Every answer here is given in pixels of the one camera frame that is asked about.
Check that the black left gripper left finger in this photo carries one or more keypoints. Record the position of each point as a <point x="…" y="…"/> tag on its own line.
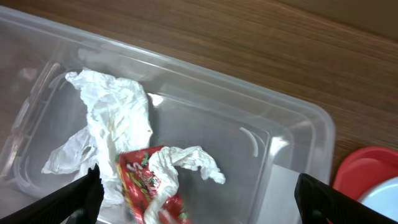
<point x="77" y="202"/>

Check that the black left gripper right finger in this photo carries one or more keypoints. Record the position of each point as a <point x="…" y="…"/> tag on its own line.
<point x="318" y="203"/>

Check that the red snack wrapper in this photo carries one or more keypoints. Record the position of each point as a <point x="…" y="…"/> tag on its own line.
<point x="140" y="186"/>

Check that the small twisted white napkin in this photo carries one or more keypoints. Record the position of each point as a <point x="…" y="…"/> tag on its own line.
<point x="163" y="165"/>

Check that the large white napkin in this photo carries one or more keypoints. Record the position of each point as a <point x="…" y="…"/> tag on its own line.
<point x="117" y="116"/>

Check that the clear plastic waste bin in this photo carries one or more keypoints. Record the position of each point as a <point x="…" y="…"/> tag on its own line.
<point x="253" y="133"/>

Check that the red plastic tray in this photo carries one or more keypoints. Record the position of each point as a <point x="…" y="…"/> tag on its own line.
<point x="364" y="169"/>

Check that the light blue plate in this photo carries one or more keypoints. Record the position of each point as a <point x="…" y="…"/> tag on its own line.
<point x="382" y="198"/>

